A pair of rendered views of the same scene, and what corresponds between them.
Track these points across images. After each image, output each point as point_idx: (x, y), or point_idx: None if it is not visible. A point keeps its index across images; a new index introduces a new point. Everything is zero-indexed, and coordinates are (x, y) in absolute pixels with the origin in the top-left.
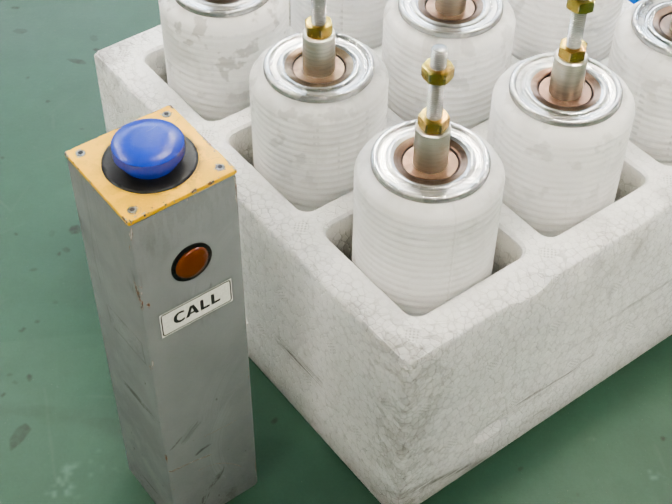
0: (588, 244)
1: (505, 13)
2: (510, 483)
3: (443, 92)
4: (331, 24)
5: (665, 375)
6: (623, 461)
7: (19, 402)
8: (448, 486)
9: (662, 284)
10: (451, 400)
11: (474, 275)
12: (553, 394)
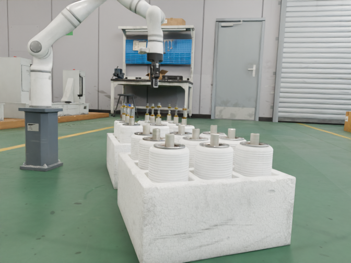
0: (110, 136)
1: (147, 123)
2: (102, 170)
3: (123, 109)
4: (145, 113)
5: (105, 180)
6: (95, 175)
7: None
8: (107, 168)
9: (110, 160)
10: (107, 146)
11: (114, 133)
12: (108, 167)
